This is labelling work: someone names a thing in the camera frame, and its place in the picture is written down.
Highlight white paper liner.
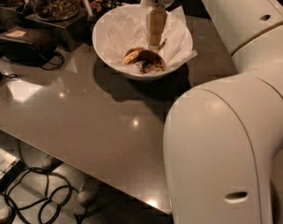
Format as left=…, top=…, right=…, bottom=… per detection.
left=103, top=6, right=197, bottom=68

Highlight black device cable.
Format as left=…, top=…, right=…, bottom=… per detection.
left=39, top=50, right=66, bottom=72

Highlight white power adapter box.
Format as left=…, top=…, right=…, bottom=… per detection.
left=0, top=148, right=20, bottom=192

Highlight brown overripe banana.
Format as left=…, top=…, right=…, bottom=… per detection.
left=139, top=40, right=166, bottom=74

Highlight white ceramic bowl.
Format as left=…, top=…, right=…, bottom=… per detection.
left=92, top=5, right=196, bottom=81

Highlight glass jar of nuts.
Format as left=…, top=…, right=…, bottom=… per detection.
left=29, top=0, right=80, bottom=21

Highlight dark metal jar stand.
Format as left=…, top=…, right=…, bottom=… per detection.
left=25, top=10, right=91, bottom=51

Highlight spotted banana left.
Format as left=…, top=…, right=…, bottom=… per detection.
left=122, top=48, right=144, bottom=65

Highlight spotted banana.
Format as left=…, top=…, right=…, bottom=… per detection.
left=142, top=61, right=165, bottom=74
left=122, top=48, right=144, bottom=65

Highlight black floor cables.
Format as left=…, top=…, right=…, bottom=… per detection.
left=0, top=140, right=117, bottom=224

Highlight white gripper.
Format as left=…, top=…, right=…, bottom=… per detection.
left=140, top=0, right=175, bottom=46

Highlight black box device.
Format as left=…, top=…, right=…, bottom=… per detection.
left=0, top=26, right=57, bottom=67

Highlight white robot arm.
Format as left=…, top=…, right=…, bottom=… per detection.
left=163, top=0, right=283, bottom=224

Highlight white table foot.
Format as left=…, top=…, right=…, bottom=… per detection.
left=78, top=176, right=100, bottom=206

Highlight spotted banana front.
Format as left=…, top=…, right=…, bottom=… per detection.
left=142, top=61, right=165, bottom=74

